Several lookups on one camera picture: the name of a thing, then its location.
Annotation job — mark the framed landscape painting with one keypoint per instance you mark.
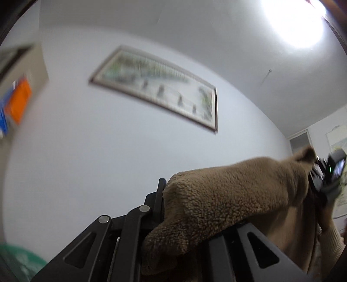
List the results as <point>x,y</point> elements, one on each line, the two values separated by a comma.
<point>162,81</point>

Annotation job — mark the ceiling light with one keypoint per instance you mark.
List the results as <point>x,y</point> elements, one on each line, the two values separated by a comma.
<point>295,21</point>

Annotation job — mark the green round flower emblem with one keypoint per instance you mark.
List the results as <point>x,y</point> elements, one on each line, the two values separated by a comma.
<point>19,263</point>

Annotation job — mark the brown fleece garment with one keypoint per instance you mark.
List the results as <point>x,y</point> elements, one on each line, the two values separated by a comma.
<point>217,195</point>

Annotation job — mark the white door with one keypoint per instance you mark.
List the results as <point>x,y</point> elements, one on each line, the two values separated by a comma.
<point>298,141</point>

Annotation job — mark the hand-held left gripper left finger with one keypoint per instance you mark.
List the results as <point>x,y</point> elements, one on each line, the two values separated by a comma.
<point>154,208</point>

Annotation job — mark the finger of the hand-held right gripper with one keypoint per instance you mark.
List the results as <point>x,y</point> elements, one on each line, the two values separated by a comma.
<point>317,176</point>

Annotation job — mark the person's right forearm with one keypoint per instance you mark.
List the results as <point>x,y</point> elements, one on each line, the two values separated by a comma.
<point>332,244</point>

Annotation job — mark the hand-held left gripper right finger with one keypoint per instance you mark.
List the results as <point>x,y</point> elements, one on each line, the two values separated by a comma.
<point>230,252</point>

